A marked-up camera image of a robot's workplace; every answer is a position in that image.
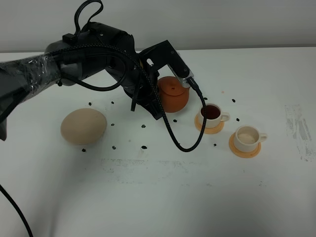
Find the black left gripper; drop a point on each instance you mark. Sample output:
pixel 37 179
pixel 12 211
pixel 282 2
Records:
pixel 140 84

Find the brown clay teapot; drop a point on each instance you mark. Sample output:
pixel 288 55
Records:
pixel 173 95

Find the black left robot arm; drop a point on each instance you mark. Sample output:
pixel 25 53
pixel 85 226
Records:
pixel 98 57

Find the beige round teapot coaster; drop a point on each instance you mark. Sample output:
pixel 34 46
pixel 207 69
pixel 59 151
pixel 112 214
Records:
pixel 83 126

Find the white teacup far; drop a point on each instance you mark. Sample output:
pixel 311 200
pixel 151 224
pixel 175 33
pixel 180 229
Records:
pixel 213 114

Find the white teacup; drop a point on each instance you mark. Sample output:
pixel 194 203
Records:
pixel 247 138
pixel 213 114

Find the white teacup near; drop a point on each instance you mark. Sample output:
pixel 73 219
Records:
pixel 247 138

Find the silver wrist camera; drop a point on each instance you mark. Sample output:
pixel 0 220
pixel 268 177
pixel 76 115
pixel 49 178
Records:
pixel 184 80

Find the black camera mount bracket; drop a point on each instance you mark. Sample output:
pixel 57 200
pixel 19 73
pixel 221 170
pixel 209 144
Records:
pixel 164 54

